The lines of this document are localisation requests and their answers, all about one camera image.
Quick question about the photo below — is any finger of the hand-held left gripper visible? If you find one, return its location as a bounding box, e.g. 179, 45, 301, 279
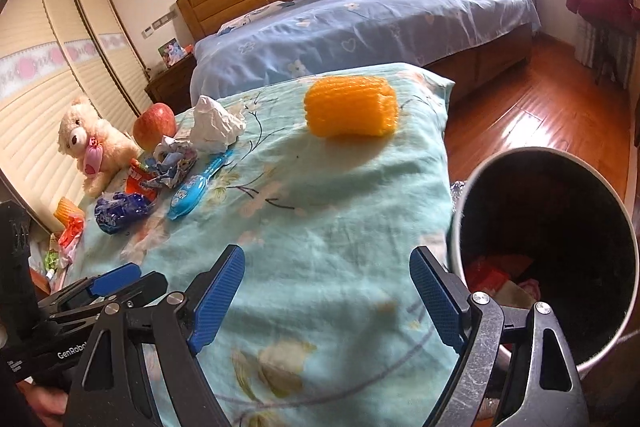
37, 263, 142, 316
50, 273, 169, 333

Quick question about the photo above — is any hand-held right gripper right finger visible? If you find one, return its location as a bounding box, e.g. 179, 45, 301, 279
409, 246, 591, 427

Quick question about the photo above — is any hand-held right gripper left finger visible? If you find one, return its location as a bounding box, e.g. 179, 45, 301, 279
67, 244, 246, 427

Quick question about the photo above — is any large red snack packet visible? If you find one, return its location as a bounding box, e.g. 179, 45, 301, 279
465, 256, 534, 304

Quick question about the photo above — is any blue cookie wrapper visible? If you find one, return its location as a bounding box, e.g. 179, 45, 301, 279
94, 190, 154, 236

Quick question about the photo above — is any small red snack bag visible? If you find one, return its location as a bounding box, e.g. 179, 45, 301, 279
124, 158, 161, 203

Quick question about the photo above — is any blue packaged toothbrush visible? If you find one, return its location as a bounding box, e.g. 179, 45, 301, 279
167, 149, 236, 222

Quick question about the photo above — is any white blue wrapper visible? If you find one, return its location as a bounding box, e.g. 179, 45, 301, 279
152, 136, 199, 190

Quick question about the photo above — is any black round trash bin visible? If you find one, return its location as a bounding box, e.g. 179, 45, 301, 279
447, 147, 640, 369

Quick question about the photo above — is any white tissue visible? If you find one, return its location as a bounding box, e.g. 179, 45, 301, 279
188, 95, 247, 153

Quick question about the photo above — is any yellow corn toy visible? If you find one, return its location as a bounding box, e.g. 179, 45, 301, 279
304, 76, 399, 139

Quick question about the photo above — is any person's left hand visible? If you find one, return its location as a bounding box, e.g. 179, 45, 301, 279
22, 384, 71, 427

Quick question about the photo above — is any red white plastic wrapper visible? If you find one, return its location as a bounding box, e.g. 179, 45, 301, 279
57, 215, 86, 259

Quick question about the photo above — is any teal floral cloth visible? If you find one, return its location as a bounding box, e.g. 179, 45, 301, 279
30, 62, 456, 427

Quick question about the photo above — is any cream teddy bear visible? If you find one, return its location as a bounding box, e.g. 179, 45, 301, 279
58, 97, 142, 198

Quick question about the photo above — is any red yellow apple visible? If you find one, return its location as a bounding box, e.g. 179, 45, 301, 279
132, 102, 178, 152

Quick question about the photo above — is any wooden nightstand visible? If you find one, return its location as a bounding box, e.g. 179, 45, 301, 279
144, 54, 199, 116

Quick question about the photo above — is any cream sliding wardrobe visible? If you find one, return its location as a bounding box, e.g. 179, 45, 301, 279
0, 0, 154, 208

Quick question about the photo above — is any bed with blue sheet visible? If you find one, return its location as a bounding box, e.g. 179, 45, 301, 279
189, 0, 544, 108

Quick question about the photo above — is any white blue printed pillow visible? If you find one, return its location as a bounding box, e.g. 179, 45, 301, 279
217, 1, 296, 37

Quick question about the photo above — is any grey dotted curtain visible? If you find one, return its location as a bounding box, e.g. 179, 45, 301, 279
574, 13, 634, 88

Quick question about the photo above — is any photo frame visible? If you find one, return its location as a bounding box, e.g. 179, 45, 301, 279
157, 38, 194, 67

